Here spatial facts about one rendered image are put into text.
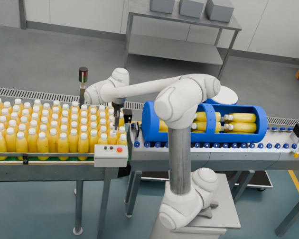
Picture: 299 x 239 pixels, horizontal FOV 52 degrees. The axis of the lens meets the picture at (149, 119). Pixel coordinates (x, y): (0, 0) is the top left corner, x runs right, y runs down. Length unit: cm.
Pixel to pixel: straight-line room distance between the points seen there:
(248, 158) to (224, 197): 65
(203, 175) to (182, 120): 49
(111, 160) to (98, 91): 48
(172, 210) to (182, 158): 29
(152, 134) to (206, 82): 84
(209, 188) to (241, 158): 90
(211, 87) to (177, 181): 46
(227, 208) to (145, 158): 68
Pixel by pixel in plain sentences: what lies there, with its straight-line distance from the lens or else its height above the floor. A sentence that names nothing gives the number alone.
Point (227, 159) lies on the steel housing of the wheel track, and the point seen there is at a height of 84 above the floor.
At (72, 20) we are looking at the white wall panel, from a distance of 544.
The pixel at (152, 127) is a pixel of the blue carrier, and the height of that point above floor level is 115.
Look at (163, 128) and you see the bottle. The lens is 212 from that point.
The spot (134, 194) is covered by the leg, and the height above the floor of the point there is 36.
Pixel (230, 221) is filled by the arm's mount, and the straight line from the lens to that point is 190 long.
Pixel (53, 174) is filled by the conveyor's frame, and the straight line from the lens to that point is 218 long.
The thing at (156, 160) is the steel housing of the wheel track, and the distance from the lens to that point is 227.
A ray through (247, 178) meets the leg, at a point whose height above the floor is 55.
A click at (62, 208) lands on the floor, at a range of 296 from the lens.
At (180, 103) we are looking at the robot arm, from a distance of 120.
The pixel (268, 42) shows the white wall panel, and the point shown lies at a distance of 604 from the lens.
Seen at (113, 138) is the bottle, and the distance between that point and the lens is 203.
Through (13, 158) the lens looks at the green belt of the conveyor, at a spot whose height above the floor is 90.
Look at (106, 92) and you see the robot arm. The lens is 161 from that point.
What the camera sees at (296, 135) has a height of 101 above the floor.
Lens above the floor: 249
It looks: 40 degrees down
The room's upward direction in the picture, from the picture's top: 13 degrees clockwise
